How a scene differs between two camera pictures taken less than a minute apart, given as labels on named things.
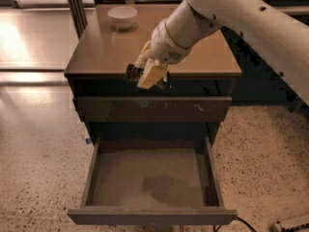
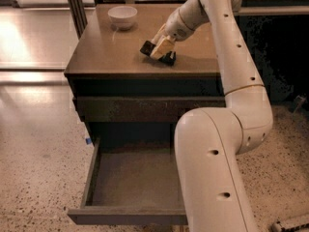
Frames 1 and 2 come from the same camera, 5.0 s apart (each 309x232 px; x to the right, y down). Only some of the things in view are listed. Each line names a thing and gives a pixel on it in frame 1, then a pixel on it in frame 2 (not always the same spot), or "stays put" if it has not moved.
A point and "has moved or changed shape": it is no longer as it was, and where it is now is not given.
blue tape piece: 89,141 stays put
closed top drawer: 154,109 stays put
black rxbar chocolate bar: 133,74 has moved or changed shape
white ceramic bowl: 122,17 stays put
